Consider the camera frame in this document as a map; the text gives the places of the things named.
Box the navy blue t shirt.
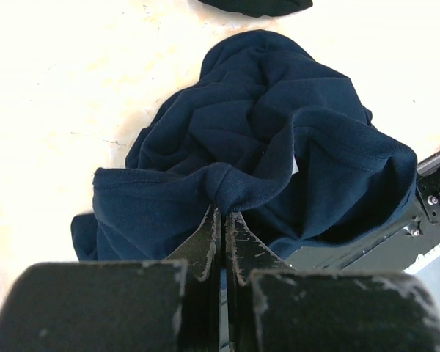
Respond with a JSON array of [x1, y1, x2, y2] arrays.
[[71, 30, 417, 261]]

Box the black printed t shirt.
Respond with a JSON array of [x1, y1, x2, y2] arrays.
[[200, 0, 313, 18]]

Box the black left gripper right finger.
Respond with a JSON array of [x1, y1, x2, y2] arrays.
[[225, 213, 440, 351]]

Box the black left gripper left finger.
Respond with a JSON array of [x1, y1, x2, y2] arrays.
[[0, 207, 221, 351]]

